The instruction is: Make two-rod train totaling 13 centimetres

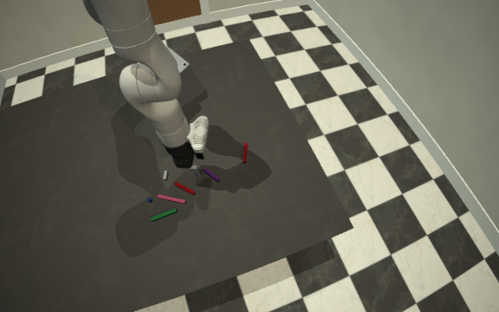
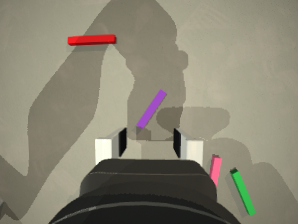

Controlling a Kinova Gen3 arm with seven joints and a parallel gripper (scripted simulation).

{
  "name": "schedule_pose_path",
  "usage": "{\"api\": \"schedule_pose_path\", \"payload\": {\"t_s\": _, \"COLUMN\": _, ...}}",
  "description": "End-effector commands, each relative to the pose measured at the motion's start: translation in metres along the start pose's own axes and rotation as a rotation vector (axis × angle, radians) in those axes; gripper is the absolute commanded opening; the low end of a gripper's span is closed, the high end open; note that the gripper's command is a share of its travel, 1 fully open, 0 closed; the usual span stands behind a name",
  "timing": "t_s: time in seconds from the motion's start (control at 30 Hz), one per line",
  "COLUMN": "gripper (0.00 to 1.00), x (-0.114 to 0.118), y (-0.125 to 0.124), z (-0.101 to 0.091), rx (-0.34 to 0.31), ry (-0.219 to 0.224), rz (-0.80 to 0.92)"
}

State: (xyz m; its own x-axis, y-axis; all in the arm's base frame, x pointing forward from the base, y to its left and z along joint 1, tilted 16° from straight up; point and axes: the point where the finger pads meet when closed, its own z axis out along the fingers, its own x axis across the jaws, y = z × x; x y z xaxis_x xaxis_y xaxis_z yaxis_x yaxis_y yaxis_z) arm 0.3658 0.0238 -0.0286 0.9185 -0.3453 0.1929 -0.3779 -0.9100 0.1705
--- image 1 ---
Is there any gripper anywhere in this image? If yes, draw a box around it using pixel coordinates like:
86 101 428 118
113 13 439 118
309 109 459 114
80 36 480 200
156 116 209 177

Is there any purple rod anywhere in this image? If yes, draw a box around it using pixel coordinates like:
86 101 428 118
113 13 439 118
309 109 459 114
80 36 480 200
204 169 220 182

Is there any pink rod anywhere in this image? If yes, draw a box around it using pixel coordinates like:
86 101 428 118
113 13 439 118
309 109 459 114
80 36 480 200
157 194 186 204

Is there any green rod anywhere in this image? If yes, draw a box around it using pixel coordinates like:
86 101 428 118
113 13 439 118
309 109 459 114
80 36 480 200
151 208 177 221

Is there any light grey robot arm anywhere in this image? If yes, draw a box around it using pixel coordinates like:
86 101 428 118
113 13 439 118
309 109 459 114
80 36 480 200
82 0 185 134

